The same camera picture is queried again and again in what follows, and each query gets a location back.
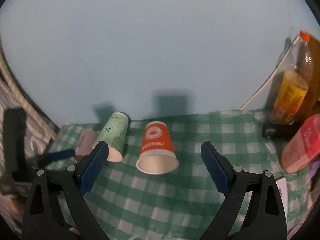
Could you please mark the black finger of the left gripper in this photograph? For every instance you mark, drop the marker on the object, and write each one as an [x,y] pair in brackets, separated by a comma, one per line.
[46,158]

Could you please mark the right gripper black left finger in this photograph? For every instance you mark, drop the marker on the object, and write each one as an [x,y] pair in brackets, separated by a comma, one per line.
[43,217]

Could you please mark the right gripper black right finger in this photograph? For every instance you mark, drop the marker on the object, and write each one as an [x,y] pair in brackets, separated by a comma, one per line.
[265,216]

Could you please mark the orange paper cup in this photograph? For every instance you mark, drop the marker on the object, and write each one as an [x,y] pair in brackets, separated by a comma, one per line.
[157,154]

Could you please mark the green patterned paper cup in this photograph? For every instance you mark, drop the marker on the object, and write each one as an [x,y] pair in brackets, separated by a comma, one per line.
[114,134]

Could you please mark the grey striped curtain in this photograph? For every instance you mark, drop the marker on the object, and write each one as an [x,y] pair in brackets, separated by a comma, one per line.
[37,137]

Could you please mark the pink plastic mug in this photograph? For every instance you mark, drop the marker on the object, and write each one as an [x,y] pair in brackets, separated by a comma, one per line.
[85,142]

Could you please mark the green checkered tablecloth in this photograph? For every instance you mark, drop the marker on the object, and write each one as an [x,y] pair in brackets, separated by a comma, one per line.
[129,204]

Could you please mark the pink drink bottle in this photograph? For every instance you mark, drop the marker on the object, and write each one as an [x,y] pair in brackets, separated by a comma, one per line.
[303,148]

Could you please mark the orange juice bottle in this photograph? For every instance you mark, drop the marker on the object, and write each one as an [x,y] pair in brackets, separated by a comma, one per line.
[296,77]

